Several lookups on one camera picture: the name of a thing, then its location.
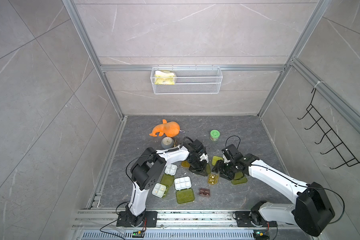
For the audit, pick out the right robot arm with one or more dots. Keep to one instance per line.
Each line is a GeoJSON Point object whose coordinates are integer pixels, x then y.
{"type": "Point", "coordinates": [310, 207]}

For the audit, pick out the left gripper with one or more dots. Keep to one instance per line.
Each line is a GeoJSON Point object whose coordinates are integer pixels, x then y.
{"type": "Point", "coordinates": [201, 170]}

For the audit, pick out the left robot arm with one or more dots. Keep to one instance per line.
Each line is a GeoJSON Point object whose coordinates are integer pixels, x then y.
{"type": "Point", "coordinates": [145, 173]}

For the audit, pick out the dark red small pillbox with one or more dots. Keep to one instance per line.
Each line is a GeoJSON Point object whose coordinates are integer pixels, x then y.
{"type": "Point", "coordinates": [203, 192]}

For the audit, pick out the green lidded jar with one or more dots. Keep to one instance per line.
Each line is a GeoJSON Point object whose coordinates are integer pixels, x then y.
{"type": "Point", "coordinates": [214, 135]}

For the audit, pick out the front left small pillbox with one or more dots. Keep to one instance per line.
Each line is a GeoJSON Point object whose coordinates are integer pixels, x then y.
{"type": "Point", "coordinates": [159, 190]}

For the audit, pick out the white wire wall basket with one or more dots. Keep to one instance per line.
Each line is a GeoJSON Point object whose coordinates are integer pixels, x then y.
{"type": "Point", "coordinates": [190, 80]}

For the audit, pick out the left green four-cell pillbox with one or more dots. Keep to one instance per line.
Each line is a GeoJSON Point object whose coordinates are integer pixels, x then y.
{"type": "Point", "coordinates": [169, 176]}

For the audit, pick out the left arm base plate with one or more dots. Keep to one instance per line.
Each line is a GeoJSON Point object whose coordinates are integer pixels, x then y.
{"type": "Point", "coordinates": [146, 219]}

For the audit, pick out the small green pillbox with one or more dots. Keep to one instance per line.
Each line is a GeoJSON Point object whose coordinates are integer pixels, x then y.
{"type": "Point", "coordinates": [215, 159]}

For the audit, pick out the amber lid small pillbox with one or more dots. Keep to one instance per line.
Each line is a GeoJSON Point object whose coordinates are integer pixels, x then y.
{"type": "Point", "coordinates": [185, 164]}

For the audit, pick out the black wall hook rack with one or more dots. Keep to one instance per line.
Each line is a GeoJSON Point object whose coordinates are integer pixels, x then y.
{"type": "Point", "coordinates": [329, 135]}

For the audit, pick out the orange whale toy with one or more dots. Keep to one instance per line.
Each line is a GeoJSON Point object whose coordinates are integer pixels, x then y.
{"type": "Point", "coordinates": [170, 129]}

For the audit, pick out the green lid six-cell pillbox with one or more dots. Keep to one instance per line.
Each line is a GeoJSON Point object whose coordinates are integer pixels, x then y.
{"type": "Point", "coordinates": [208, 169]}

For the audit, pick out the metal base rail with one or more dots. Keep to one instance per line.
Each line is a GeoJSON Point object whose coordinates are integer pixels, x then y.
{"type": "Point", "coordinates": [177, 225]}

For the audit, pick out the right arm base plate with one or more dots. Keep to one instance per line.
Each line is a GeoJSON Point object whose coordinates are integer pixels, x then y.
{"type": "Point", "coordinates": [243, 218]}

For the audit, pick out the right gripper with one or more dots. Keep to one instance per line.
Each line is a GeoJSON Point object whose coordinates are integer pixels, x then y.
{"type": "Point", "coordinates": [218, 167]}

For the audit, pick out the small yellow clear pillbox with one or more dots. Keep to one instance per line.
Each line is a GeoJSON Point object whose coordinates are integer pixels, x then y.
{"type": "Point", "coordinates": [213, 179]}

